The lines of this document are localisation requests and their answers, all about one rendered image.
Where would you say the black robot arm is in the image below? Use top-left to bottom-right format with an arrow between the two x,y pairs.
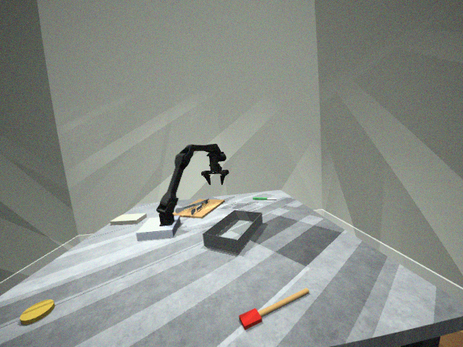
156,144 -> 226,226

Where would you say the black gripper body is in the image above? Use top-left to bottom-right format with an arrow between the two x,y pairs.
201,162 -> 229,176

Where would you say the yellow flat disc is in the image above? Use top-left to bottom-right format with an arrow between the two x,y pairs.
20,299 -> 55,325

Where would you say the light wooden board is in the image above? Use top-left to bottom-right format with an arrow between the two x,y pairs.
173,200 -> 225,219

